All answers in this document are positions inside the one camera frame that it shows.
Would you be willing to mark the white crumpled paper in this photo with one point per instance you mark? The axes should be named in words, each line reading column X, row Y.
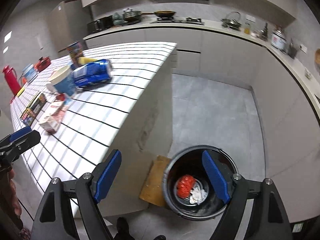
column 197, row 194

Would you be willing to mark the blue lidded container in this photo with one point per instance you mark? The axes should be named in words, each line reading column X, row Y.
column 30, row 73

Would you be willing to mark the red metal box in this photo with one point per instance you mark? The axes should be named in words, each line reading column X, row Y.
column 42, row 64

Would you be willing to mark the black frying pan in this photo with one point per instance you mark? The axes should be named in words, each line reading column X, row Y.
column 161, row 13

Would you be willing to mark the red crumpled plastic bag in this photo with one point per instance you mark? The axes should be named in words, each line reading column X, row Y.
column 185, row 185

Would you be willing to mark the colourful snack can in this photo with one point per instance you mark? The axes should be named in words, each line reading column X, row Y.
column 75, row 51

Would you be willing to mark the black yellow snack box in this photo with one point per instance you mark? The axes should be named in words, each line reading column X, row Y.
column 33, row 109

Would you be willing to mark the black utensil holder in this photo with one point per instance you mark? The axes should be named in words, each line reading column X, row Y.
column 292, row 50

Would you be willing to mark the woven bamboo basket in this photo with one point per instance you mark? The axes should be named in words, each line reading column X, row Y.
column 317, row 57

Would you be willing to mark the beige refrigerator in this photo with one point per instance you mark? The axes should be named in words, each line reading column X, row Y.
column 67, row 23

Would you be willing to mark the blue white paper cup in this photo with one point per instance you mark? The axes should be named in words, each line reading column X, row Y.
column 62, row 81

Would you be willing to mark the white rice cooker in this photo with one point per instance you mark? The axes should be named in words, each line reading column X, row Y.
column 278, row 39

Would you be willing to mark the dark glass bottle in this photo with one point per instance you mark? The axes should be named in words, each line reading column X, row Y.
column 264, row 33

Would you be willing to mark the green ceramic jar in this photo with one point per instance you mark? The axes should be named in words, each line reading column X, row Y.
column 117, row 19

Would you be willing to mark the yellow liquid jar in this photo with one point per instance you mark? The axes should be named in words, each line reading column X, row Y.
column 247, row 28

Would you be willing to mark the black round trash bin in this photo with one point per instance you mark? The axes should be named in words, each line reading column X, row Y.
column 189, row 162

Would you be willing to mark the red thermos jug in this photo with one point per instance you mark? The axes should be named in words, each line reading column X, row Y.
column 11, row 79

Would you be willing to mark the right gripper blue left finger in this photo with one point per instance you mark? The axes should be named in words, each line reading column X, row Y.
column 54, row 218

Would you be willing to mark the white red milk carton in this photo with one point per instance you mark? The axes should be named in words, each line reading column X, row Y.
column 51, row 119

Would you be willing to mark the gas stove top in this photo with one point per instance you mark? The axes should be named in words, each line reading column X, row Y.
column 187, row 20

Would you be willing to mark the blue crushed drink can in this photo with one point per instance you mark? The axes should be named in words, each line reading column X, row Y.
column 92, row 73

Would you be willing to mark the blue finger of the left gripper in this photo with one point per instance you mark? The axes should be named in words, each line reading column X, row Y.
column 19, row 133

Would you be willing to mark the wooden board on floor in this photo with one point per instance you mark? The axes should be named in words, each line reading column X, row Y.
column 152, row 188

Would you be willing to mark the black microwave oven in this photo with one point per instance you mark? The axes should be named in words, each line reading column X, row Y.
column 100, row 24

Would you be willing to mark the grey lidded pot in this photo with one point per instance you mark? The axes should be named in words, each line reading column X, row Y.
column 131, row 15

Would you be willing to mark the yellow sponge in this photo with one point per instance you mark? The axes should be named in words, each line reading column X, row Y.
column 85, row 60

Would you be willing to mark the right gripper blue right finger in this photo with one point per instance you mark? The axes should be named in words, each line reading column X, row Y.
column 268, row 218

